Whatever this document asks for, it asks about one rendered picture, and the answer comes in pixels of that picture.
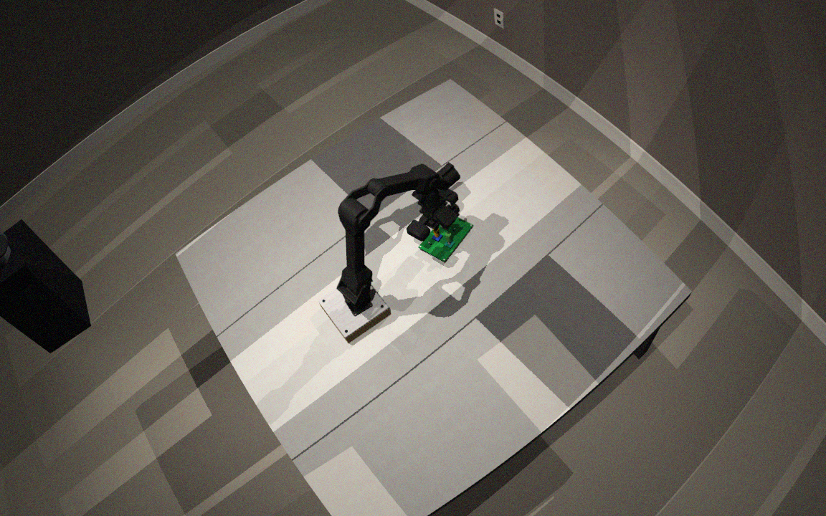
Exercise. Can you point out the green circuit board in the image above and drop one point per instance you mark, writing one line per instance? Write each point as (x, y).
(442, 242)

